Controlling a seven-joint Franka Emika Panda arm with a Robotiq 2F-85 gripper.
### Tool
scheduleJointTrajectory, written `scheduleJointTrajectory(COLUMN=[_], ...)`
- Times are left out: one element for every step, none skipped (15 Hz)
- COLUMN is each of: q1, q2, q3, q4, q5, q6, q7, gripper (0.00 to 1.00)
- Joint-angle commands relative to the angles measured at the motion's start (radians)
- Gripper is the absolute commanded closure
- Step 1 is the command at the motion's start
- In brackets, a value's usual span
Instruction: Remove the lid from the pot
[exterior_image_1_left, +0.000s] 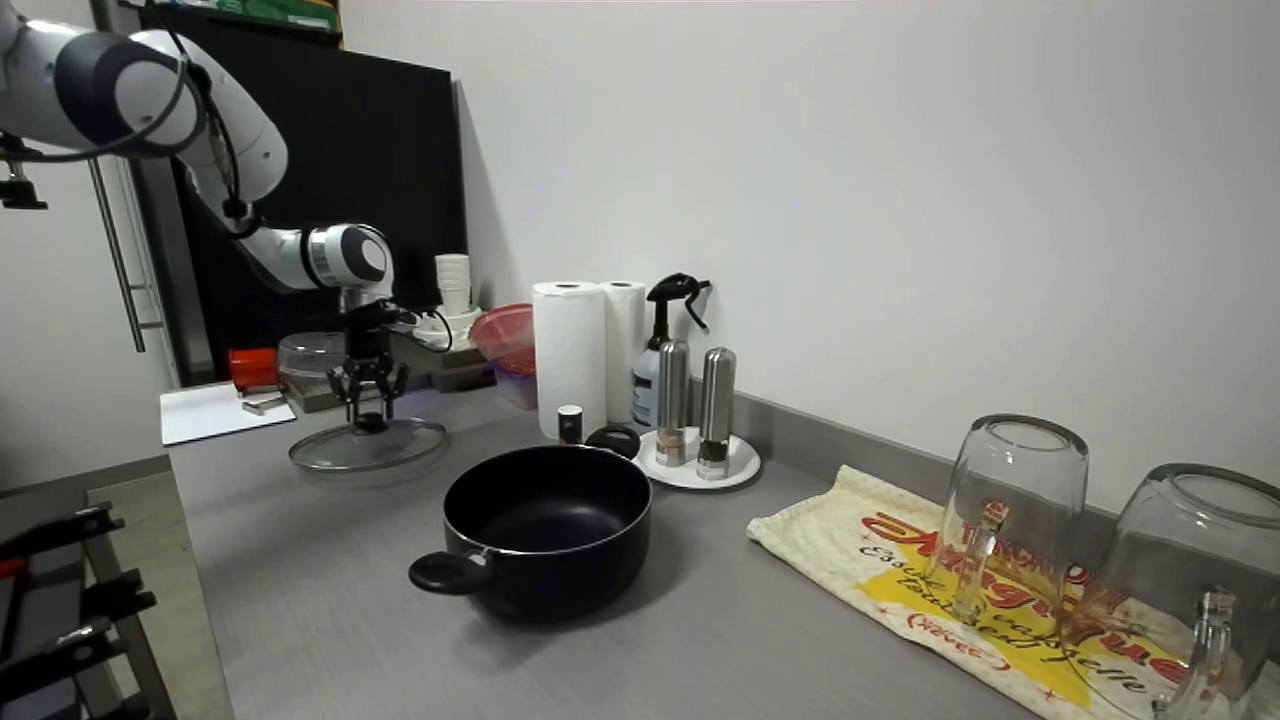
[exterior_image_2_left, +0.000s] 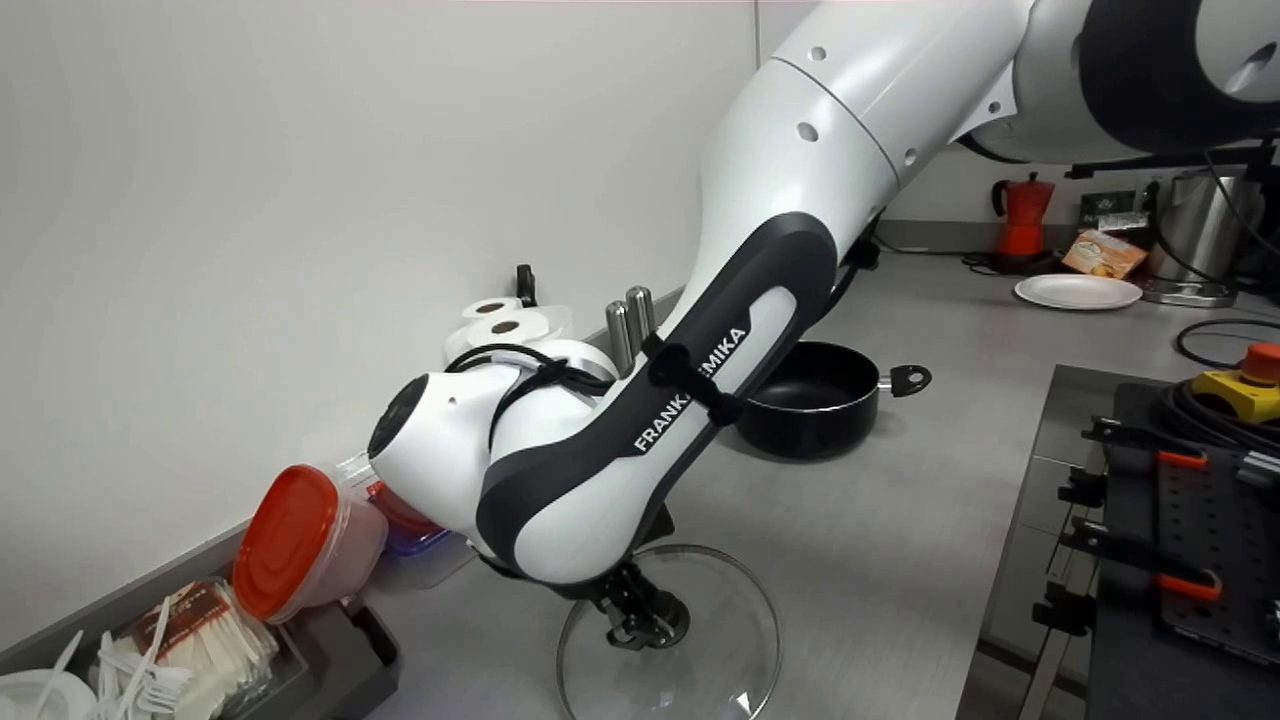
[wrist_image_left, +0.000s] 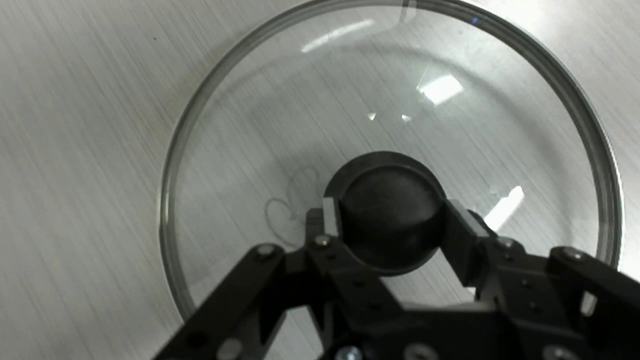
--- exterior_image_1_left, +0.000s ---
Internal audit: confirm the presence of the stack of white cups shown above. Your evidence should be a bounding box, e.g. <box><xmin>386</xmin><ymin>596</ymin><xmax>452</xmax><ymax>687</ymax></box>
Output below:
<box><xmin>434</xmin><ymin>253</ymin><xmax>473</xmax><ymax>317</ymax></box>

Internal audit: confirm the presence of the printed cream dish towel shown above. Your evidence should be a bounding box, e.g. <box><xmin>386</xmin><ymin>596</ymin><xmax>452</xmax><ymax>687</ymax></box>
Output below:
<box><xmin>746</xmin><ymin>464</ymin><xmax>1280</xmax><ymax>720</ymax></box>

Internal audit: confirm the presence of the black cooking pot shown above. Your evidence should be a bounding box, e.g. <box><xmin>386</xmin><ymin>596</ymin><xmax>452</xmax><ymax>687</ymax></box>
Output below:
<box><xmin>407</xmin><ymin>424</ymin><xmax>655</xmax><ymax>622</ymax></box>

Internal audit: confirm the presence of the steel pepper mill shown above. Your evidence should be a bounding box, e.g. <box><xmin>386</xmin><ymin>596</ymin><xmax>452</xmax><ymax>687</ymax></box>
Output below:
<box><xmin>696</xmin><ymin>346</ymin><xmax>739</xmax><ymax>482</ymax></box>

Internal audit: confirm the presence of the dark flat box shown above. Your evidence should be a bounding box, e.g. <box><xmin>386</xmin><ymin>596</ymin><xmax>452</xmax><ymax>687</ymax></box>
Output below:
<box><xmin>288</xmin><ymin>334</ymin><xmax>497</xmax><ymax>414</ymax></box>

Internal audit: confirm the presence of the red plastic bowl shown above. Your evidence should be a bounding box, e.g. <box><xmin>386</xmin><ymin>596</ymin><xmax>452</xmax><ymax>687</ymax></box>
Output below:
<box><xmin>468</xmin><ymin>303</ymin><xmax>538</xmax><ymax>378</ymax></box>

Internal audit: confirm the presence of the clear glass bowl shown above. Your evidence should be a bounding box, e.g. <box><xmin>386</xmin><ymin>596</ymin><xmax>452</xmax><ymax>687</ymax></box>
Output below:
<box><xmin>277</xmin><ymin>331</ymin><xmax>350</xmax><ymax>387</ymax></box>

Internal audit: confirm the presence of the black rack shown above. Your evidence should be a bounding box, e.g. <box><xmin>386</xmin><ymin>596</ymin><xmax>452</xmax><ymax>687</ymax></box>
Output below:
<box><xmin>0</xmin><ymin>502</ymin><xmax>178</xmax><ymax>720</ymax></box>

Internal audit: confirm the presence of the white paper towel roll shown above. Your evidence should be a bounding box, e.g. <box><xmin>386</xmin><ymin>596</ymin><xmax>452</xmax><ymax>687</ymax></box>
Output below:
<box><xmin>599</xmin><ymin>281</ymin><xmax>650</xmax><ymax>426</ymax></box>
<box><xmin>531</xmin><ymin>281</ymin><xmax>609</xmax><ymax>442</ymax></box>

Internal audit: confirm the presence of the steel salt mill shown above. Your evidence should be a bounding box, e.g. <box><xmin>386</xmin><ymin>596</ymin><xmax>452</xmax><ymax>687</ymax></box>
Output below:
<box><xmin>654</xmin><ymin>339</ymin><xmax>692</xmax><ymax>469</ymax></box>

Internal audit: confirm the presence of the spray bottle with black trigger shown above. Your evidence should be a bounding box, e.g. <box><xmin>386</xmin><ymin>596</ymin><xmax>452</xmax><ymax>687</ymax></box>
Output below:
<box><xmin>631</xmin><ymin>272</ymin><xmax>714</xmax><ymax>432</ymax></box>

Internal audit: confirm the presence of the white flat board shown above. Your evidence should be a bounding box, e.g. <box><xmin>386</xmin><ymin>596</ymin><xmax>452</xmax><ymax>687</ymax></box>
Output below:
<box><xmin>159</xmin><ymin>380</ymin><xmax>298</xmax><ymax>448</ymax></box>

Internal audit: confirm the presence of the black tall cabinet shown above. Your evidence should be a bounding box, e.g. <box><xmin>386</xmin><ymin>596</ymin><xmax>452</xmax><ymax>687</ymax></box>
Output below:
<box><xmin>138</xmin><ymin>8</ymin><xmax>469</xmax><ymax>383</ymax></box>

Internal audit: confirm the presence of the metal door handle bar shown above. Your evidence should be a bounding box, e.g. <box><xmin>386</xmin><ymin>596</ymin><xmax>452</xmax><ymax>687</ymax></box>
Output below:
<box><xmin>87</xmin><ymin>158</ymin><xmax>167</xmax><ymax>354</ymax></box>

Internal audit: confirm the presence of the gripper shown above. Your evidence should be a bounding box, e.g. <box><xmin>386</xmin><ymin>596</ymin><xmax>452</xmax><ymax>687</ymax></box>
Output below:
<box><xmin>327</xmin><ymin>302</ymin><xmax>412</xmax><ymax>423</ymax></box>

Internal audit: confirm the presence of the glass beer mug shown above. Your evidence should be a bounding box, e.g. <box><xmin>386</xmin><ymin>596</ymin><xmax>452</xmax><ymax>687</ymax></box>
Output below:
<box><xmin>924</xmin><ymin>413</ymin><xmax>1092</xmax><ymax>627</ymax></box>
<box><xmin>1058</xmin><ymin>462</ymin><xmax>1280</xmax><ymax>720</ymax></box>

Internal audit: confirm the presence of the white dish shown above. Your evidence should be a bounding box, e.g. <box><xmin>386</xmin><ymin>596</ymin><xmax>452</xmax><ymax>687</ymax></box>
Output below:
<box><xmin>414</xmin><ymin>306</ymin><xmax>484</xmax><ymax>347</ymax></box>

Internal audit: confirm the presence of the red cup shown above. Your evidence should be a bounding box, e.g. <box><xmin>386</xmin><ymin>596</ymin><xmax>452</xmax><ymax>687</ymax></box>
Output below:
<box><xmin>228</xmin><ymin>347</ymin><xmax>281</xmax><ymax>392</ymax></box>

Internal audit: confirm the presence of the white round plate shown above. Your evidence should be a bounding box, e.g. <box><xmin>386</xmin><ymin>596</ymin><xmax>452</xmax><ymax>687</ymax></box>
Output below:
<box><xmin>632</xmin><ymin>427</ymin><xmax>763</xmax><ymax>491</ymax></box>

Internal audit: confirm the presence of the glass pot lid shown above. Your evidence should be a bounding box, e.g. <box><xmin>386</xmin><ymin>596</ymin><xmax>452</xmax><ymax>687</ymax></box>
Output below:
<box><xmin>288</xmin><ymin>411</ymin><xmax>450</xmax><ymax>477</ymax></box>

